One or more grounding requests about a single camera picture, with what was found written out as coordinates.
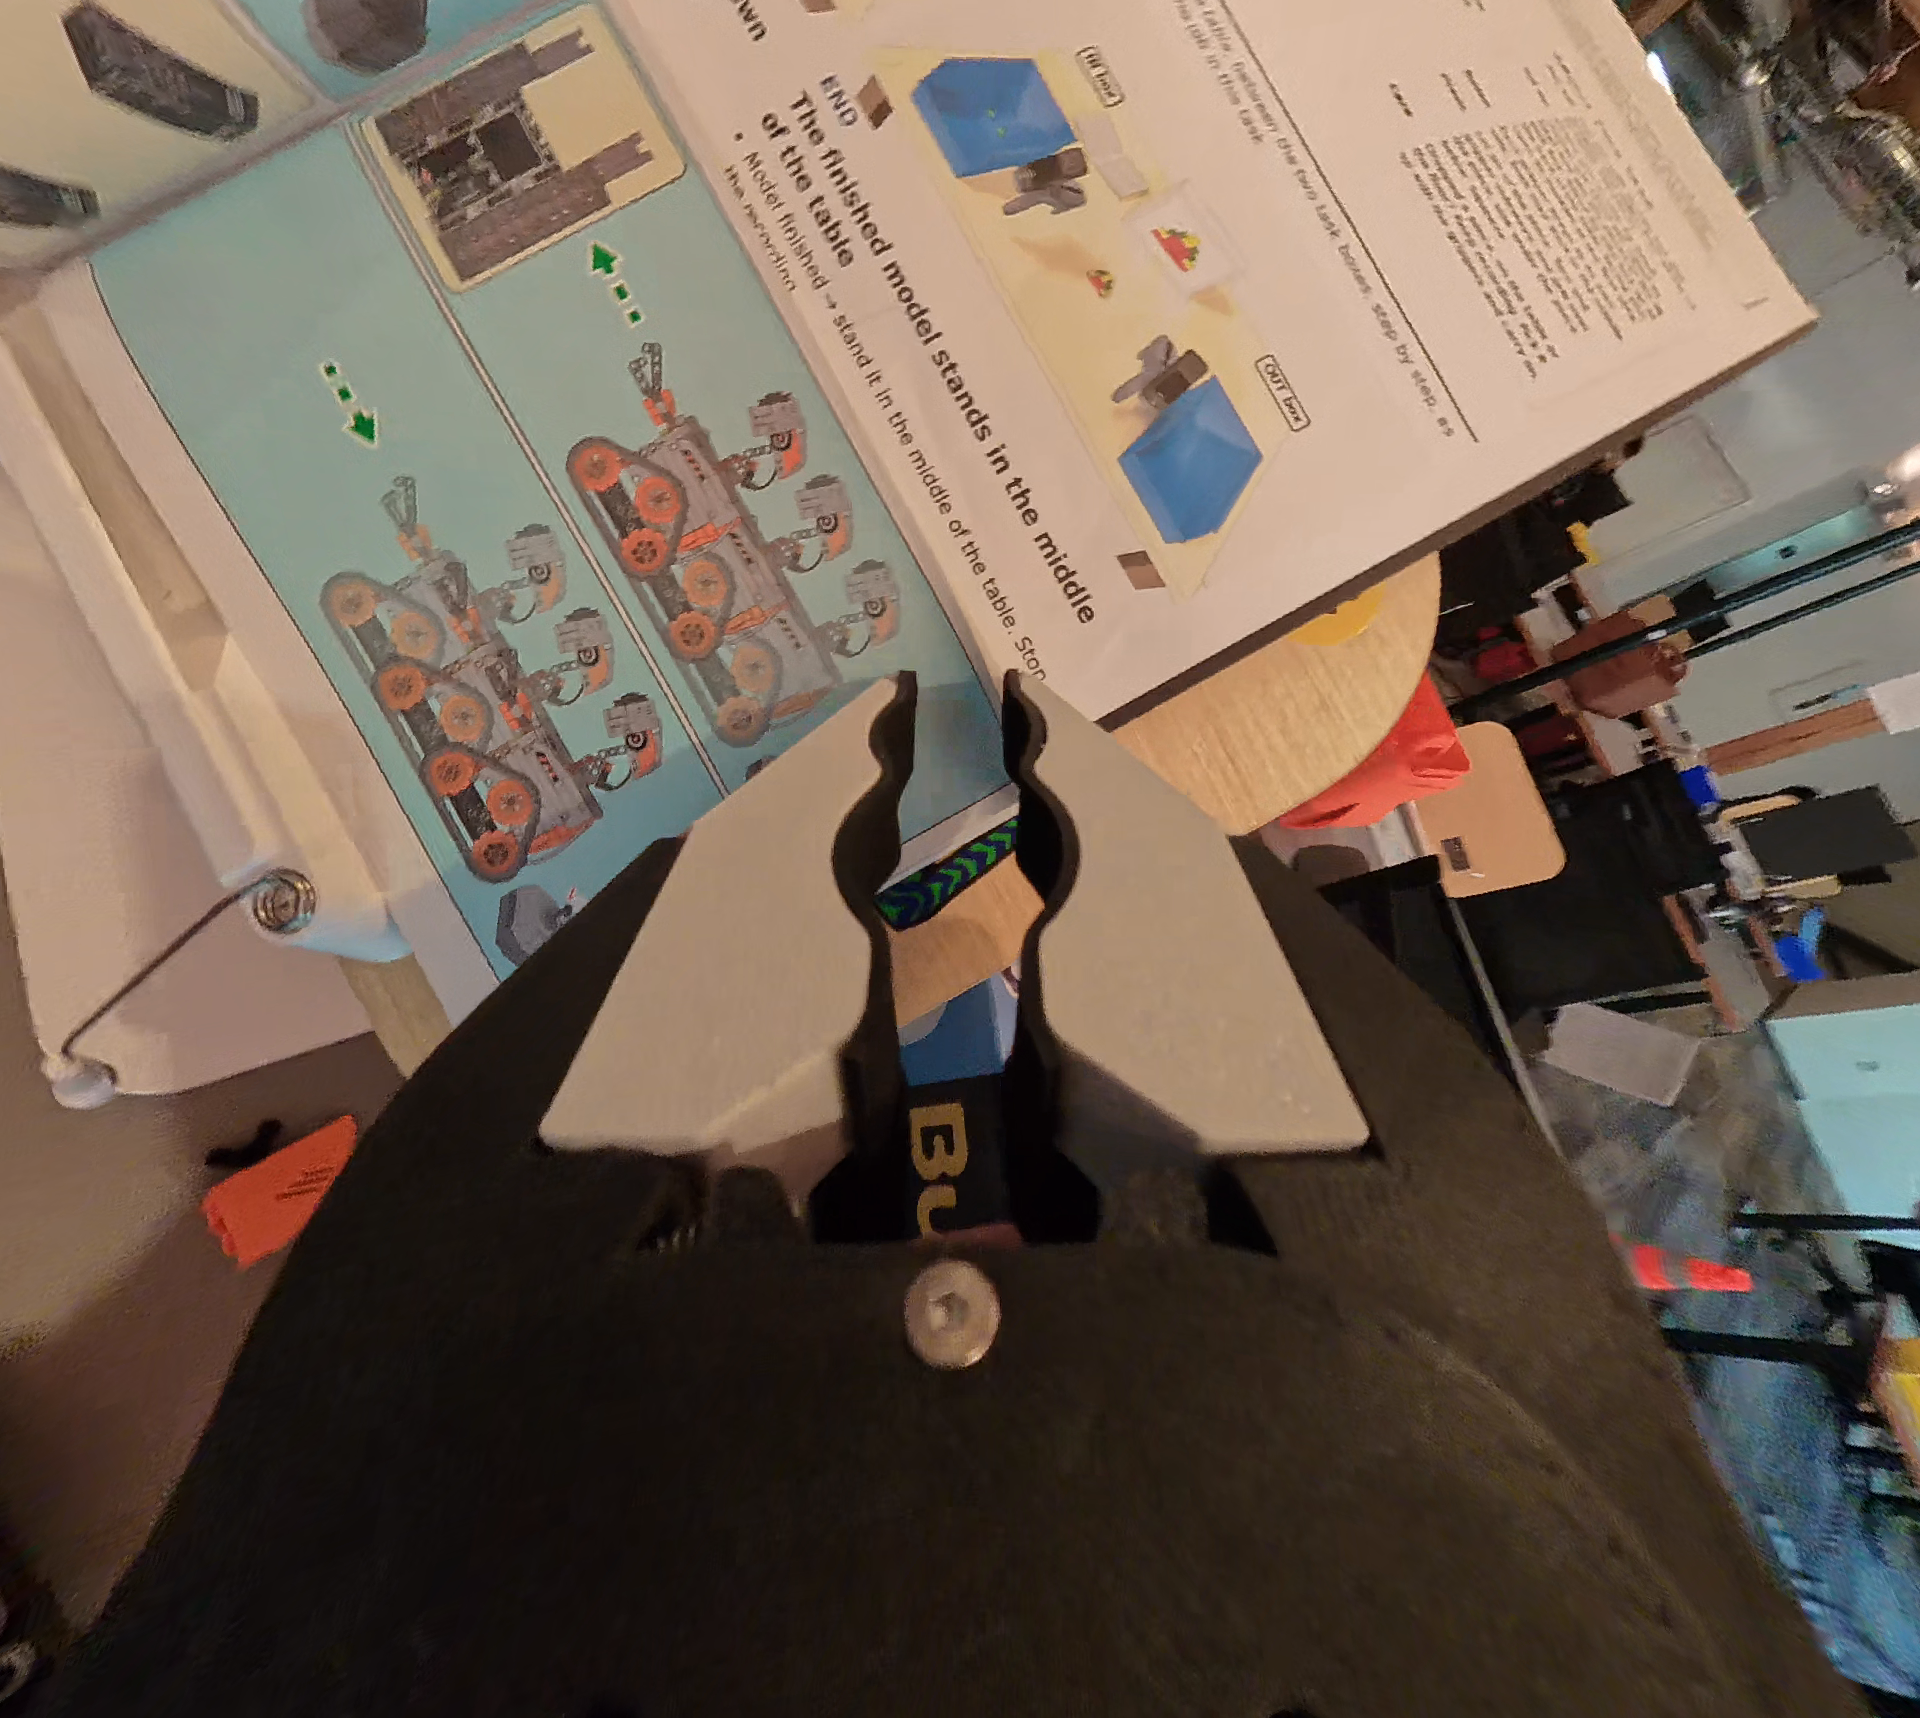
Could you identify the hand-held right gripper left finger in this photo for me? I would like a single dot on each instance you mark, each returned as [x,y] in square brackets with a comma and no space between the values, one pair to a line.
[704,999]

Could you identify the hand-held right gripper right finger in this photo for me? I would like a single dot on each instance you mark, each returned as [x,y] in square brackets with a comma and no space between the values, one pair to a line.
[1199,999]

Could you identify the building instruction booklet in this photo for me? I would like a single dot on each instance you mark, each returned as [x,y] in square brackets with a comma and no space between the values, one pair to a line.
[270,399]

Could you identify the blue robot kit box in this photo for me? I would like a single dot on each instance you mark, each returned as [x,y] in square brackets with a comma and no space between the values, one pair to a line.
[961,1036]

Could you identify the green blue chevron sticker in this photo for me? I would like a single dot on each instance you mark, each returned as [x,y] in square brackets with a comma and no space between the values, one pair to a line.
[946,886]

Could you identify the wooden backboard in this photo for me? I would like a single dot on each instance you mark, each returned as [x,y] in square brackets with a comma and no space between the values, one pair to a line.
[1273,711]

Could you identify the orange plastic object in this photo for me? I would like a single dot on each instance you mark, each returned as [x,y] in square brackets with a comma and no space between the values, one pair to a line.
[1394,766]

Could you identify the small wooden board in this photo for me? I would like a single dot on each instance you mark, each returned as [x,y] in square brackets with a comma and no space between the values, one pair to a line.
[1493,825]

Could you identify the round yellow sticker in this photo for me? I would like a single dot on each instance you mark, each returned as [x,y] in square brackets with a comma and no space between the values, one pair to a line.
[1338,621]

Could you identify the orange toy cone part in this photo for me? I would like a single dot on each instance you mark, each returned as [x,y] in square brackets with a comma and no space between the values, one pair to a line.
[279,1194]

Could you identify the orange traffic cone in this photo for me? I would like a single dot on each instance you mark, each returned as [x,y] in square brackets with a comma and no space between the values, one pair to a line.
[1686,1274]

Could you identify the white book stand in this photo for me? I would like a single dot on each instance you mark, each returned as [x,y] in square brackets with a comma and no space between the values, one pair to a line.
[88,697]

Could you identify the white printed task sheet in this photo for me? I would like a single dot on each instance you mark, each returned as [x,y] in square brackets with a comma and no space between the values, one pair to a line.
[1273,173]

